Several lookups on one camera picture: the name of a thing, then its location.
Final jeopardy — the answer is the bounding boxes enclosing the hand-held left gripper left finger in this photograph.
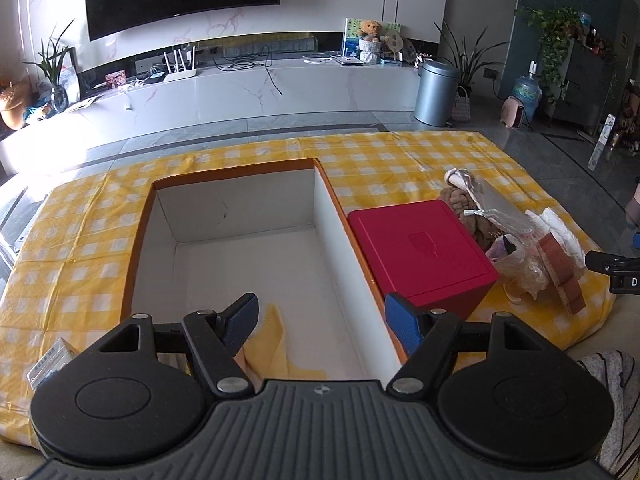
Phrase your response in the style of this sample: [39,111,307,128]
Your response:
[92,292,261,399]

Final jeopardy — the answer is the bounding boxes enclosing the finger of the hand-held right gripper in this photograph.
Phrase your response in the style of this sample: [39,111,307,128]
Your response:
[584,250,640,276]

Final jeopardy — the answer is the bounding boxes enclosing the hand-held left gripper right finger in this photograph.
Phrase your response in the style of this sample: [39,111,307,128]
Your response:
[384,292,551,398]

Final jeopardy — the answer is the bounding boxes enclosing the orange and white cardboard box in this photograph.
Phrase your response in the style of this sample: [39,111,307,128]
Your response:
[124,158,408,382]

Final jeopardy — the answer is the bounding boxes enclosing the brown plush dog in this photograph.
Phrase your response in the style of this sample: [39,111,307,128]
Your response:
[439,185,506,253]

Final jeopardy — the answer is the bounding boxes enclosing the yellow fabric piece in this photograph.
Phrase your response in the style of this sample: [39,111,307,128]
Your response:
[244,304,328,378]

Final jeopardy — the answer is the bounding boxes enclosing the red box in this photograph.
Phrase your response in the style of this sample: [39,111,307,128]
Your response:
[347,199,501,321]

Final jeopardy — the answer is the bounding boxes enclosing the clear plastic bag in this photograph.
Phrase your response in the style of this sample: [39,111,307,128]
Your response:
[487,232,557,303]

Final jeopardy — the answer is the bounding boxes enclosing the person's patterned pants leg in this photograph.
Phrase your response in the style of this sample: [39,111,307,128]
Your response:
[575,350,640,480]

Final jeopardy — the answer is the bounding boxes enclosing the long white standing box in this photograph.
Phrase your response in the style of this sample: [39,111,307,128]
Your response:
[585,113,615,171]

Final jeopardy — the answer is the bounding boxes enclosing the clear bag with pink cloth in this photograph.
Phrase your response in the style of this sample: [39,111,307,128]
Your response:
[444,167,537,237]

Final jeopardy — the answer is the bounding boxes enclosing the yellow checkered cloth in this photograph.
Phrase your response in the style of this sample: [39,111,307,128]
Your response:
[0,130,618,448]

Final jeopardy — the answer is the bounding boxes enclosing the pink heater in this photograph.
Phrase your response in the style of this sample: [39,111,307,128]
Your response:
[499,96,532,129]

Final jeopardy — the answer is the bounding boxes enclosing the grey cabinet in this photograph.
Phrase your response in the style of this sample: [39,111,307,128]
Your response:
[549,39,622,134]

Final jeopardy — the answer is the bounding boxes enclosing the blue water bottle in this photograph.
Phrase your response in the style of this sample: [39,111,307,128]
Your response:
[511,60,544,119]

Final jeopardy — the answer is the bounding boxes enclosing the white tissue pack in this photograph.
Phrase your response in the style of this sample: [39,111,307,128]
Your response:
[25,337,82,394]

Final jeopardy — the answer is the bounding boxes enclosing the woven basket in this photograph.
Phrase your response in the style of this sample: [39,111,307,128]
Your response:
[451,86,472,122]

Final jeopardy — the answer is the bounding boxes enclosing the white marble tv cabinet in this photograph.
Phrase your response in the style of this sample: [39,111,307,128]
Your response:
[0,50,426,173]

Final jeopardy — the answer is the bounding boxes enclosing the trailing pothos plant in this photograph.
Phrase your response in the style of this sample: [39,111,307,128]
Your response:
[515,5,584,107]

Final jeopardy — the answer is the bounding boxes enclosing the silver trash can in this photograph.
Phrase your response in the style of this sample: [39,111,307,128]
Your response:
[413,59,461,128]

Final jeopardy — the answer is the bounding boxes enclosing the tall leafy plant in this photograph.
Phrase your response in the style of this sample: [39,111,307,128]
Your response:
[433,20,512,97]

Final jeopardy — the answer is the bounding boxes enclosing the white router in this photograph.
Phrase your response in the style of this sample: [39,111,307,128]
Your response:
[161,45,199,84]

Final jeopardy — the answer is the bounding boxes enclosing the round hand fan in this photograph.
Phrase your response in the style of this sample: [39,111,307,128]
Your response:
[380,30,404,57]

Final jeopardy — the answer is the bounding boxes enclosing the small teddy bear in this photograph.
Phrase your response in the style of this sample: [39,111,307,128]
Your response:
[355,19,385,64]

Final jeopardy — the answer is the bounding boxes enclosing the green and blue painting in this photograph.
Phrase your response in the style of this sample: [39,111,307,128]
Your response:
[343,17,404,59]

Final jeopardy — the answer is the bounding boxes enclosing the golden brown ornament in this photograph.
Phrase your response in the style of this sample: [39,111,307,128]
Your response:
[0,80,32,132]

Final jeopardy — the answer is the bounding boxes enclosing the green plant in glass vase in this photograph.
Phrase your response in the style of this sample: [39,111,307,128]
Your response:
[22,20,77,112]

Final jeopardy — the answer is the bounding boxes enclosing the black cables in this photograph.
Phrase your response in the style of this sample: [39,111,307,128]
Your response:
[212,51,284,96]

